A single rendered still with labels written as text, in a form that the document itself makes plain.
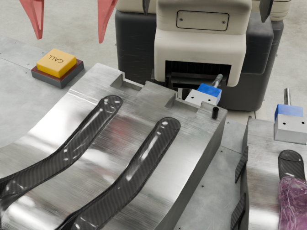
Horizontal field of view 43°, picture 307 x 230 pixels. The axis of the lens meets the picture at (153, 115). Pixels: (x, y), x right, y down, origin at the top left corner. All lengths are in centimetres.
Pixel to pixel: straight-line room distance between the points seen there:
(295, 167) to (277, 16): 69
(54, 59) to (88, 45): 149
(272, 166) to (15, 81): 55
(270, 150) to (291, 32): 196
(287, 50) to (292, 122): 175
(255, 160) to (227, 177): 7
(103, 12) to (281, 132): 34
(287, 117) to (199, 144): 16
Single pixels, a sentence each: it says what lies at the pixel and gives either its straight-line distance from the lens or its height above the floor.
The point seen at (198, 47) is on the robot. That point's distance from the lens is 95.
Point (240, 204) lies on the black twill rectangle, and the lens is 60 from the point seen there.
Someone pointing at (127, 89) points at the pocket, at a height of 86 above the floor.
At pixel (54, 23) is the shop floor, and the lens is 258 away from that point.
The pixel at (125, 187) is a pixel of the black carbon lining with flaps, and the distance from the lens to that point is 56.
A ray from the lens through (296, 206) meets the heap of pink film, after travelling 54.
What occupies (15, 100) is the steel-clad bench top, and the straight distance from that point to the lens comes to 84.
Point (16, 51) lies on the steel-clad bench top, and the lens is 97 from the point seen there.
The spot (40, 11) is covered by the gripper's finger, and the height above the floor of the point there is 102.
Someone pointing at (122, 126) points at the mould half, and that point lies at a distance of 63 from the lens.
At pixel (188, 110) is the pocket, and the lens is 69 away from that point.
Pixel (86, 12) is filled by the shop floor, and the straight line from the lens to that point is 266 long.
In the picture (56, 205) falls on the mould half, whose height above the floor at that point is 92.
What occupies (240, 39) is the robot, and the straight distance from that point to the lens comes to 98.
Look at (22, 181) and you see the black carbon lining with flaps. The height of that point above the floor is 91.
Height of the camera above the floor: 134
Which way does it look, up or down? 46 degrees down
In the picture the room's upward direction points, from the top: 1 degrees clockwise
